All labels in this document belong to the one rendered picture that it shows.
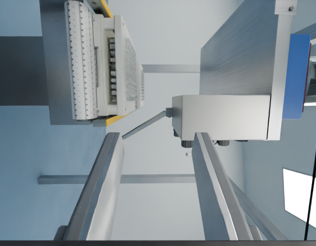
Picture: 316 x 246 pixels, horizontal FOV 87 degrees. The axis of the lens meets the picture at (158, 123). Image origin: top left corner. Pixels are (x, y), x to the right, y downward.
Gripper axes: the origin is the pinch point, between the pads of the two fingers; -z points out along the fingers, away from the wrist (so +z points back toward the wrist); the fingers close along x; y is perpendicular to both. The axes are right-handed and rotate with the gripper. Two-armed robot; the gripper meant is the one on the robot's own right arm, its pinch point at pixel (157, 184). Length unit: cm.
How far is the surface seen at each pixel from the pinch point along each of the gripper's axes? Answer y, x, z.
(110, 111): 17.7, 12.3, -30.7
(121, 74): 9.7, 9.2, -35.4
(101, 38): 2.5, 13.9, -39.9
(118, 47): 4.2, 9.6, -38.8
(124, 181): 128, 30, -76
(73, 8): -3.8, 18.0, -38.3
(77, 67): 6.4, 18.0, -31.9
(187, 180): 129, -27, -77
